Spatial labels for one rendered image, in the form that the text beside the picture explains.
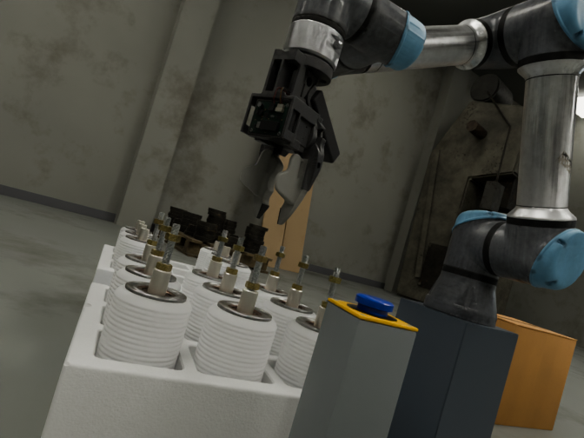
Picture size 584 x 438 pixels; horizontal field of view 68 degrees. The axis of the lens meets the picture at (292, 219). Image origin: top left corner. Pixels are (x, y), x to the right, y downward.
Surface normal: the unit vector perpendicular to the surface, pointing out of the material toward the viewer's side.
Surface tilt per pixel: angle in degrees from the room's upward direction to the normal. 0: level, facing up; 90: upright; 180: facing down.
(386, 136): 90
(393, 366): 90
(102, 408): 90
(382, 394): 90
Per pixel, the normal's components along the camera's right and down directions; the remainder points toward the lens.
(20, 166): 0.49, 0.11
